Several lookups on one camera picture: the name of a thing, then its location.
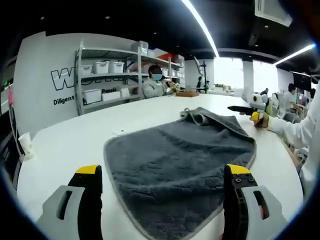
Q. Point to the grey towel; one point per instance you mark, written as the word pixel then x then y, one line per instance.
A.
pixel 180 160

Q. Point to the person's right hand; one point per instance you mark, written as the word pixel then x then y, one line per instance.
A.
pixel 264 123

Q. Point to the monitor on black stand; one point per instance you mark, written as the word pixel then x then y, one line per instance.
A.
pixel 203 75

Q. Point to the wooden tray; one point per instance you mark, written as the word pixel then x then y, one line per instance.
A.
pixel 187 94

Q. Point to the white paper cup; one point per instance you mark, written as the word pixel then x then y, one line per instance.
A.
pixel 26 147

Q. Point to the ceiling light strip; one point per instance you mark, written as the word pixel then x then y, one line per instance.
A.
pixel 202 27

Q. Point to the dark grey cabinet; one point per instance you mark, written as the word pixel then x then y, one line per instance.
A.
pixel 10 155

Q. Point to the ceiling air conditioner unit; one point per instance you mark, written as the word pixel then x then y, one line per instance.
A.
pixel 273 11

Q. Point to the pink tag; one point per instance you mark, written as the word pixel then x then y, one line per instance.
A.
pixel 10 96

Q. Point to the group of white storage bins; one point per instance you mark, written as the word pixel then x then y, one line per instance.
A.
pixel 101 67

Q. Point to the grey metal shelf rack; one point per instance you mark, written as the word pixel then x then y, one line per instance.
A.
pixel 105 53

